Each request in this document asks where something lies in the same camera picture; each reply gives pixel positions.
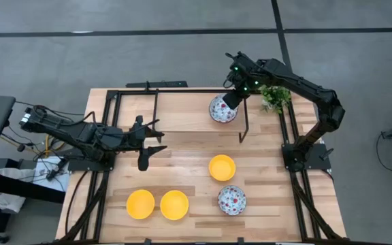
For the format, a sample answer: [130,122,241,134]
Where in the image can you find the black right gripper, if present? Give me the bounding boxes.
[222,54,263,110]

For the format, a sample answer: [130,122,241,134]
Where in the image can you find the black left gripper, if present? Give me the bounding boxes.
[127,115,168,172]

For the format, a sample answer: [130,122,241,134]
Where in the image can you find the red bowl floral inside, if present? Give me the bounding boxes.
[217,185,247,216]
[209,93,240,124]

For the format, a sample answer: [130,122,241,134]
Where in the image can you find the yellow mini bowl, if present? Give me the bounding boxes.
[208,154,237,182]
[126,189,156,221]
[159,189,190,221]

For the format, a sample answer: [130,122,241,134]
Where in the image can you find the green plant white pot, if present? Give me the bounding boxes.
[259,84,292,114]

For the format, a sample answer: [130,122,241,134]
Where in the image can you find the wooden shelf black metal legs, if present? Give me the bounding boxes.
[151,88,250,144]

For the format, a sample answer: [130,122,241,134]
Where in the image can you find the black power strip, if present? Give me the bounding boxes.
[125,80,189,89]

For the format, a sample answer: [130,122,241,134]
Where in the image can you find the white cloth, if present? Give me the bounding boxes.
[0,159,71,214]

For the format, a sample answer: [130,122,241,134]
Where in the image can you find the black metal table frame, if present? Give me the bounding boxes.
[56,88,350,245]

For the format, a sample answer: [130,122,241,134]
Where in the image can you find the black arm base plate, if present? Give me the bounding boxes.
[67,149,116,172]
[281,142,333,172]

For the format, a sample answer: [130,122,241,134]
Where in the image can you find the yellow cable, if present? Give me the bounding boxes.
[44,134,66,152]

